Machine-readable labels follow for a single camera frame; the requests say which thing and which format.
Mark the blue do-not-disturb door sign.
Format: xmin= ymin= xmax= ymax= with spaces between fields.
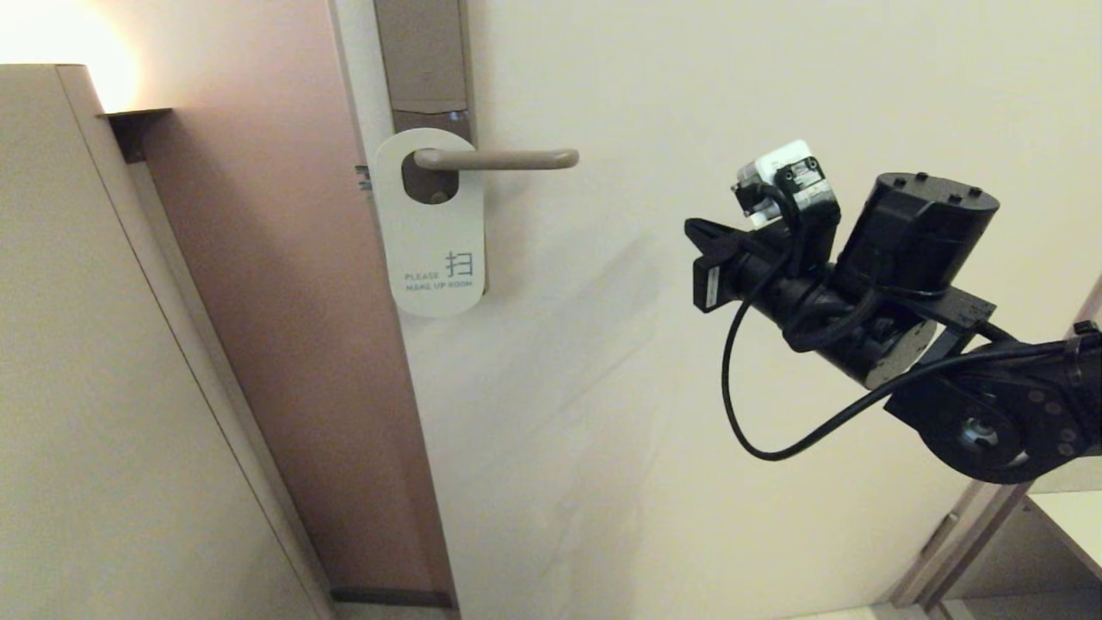
xmin=373 ymin=127 xmax=486 ymax=318

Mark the white door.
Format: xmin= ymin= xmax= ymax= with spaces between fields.
xmin=331 ymin=0 xmax=1102 ymax=620

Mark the brown door lock plate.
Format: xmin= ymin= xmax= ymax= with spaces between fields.
xmin=375 ymin=0 xmax=479 ymax=205

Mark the dark baseboard strip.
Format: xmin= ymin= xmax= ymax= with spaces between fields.
xmin=331 ymin=588 xmax=455 ymax=610

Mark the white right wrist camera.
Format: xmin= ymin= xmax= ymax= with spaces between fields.
xmin=732 ymin=139 xmax=819 ymax=229

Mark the thin black right gripper cable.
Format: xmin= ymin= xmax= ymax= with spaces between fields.
xmin=721 ymin=185 xmax=1086 ymax=463

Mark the black right camera bracket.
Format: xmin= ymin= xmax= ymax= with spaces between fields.
xmin=775 ymin=157 xmax=842 ymax=276

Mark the thick braided black cable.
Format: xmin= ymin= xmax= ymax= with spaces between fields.
xmin=779 ymin=284 xmax=881 ymax=352

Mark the beige metal door handle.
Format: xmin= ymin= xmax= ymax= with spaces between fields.
xmin=413 ymin=147 xmax=580 ymax=170

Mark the brown frame hinge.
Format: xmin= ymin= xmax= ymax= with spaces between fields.
xmin=919 ymin=512 xmax=958 ymax=556

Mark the brown closet door frame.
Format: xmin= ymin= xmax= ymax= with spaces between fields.
xmin=891 ymin=276 xmax=1102 ymax=614

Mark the black cable tie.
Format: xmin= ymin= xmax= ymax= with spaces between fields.
xmin=1063 ymin=320 xmax=1102 ymax=388

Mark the dark wall lamp bracket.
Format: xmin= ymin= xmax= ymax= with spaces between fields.
xmin=99 ymin=109 xmax=175 ymax=164

